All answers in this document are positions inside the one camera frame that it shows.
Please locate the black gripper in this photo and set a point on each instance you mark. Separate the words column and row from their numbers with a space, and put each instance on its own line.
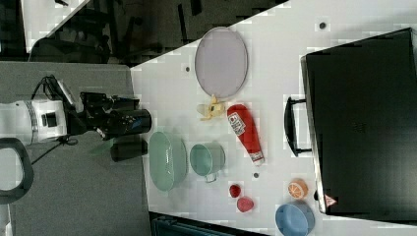
column 95, row 113

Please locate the red ketchup bottle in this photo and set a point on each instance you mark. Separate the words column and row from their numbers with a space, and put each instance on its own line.
column 244, row 127

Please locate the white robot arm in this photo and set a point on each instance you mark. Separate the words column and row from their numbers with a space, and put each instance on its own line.
column 36, row 121

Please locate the green oval strainer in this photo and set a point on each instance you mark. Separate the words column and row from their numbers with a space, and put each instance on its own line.
column 168, row 163

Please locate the green metal cup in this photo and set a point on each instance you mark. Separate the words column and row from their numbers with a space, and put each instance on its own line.
column 207, row 160

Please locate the grey round plate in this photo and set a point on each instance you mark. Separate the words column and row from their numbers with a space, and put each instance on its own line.
column 221, row 62

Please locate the dark teal crate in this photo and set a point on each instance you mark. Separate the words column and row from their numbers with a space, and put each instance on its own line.
column 169, row 226

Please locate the red strawberry toy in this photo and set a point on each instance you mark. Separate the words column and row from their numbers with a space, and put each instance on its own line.
column 234, row 191

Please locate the pink round toy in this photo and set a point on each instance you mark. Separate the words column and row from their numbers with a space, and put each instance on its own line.
column 245, row 204

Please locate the orange slice toy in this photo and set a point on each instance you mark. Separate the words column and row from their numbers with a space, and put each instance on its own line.
column 298, row 189

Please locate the blue bowl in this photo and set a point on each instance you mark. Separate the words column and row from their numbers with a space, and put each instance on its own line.
column 295, row 219

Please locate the black toaster oven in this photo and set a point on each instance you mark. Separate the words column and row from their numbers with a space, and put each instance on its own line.
column 362, row 113

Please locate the small black cylinder post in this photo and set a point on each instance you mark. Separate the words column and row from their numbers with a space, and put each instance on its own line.
column 124, row 151

